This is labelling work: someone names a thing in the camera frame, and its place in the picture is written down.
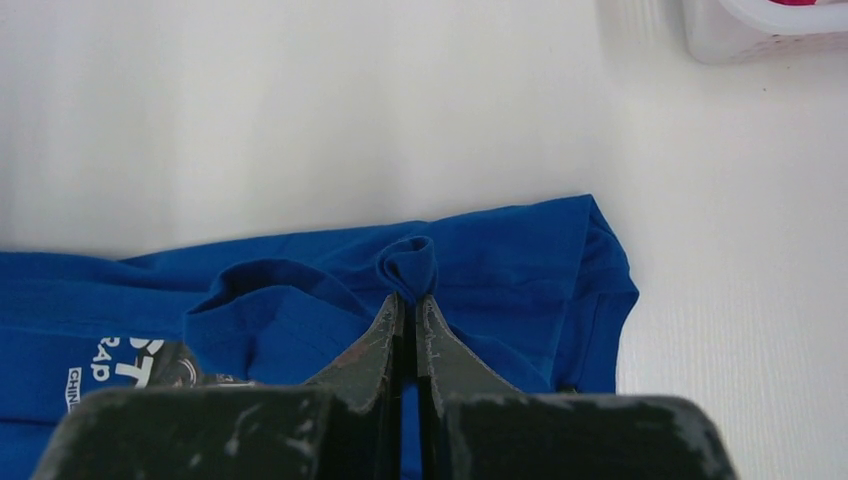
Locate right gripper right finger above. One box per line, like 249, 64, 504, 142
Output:
416, 296, 737, 479

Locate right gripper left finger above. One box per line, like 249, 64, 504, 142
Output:
34, 295, 405, 479

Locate blue printed t-shirt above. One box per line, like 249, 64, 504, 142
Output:
1, 195, 639, 479

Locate white plastic laundry basket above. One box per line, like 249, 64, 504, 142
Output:
682, 0, 847, 64

